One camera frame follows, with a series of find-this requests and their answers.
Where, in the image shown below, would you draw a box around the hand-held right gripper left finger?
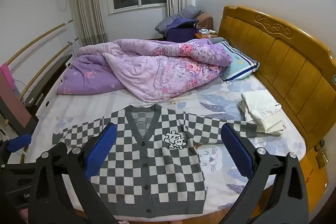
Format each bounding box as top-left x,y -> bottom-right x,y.
28,122 -> 118,224

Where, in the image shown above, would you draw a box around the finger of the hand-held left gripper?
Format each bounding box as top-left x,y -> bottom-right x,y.
7,134 -> 32,153

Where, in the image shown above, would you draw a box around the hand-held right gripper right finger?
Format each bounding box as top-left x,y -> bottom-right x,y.
220,123 -> 309,224

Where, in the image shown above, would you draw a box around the grey white checkered cardigan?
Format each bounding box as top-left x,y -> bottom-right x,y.
52,104 -> 276,215

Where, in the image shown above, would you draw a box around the pink board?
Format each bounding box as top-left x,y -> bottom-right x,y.
0,63 -> 31,130

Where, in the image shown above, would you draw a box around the folded white pants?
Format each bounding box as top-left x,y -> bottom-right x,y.
238,91 -> 285,135

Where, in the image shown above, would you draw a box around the leaf print bedsheet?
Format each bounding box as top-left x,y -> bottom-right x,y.
25,74 -> 307,222

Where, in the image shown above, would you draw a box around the teal striped pillow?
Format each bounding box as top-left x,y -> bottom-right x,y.
219,41 -> 260,82

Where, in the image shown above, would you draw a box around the purple floral quilt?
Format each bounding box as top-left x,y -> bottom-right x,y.
56,38 -> 233,103

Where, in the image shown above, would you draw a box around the wooden bed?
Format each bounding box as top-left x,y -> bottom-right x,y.
24,5 -> 336,224

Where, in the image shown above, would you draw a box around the dark purple cloth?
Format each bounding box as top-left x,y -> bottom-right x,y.
166,18 -> 200,43

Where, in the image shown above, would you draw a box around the brown covered chair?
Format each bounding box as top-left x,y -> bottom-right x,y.
197,13 -> 214,30

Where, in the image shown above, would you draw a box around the grey and purple cushions pile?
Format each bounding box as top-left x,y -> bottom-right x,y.
155,5 -> 204,32

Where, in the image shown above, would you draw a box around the wooden rail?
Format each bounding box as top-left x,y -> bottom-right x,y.
6,20 -> 73,65
20,37 -> 80,100

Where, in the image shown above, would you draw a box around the white air conditioner cable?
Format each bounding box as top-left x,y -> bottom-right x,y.
55,0 -> 68,12

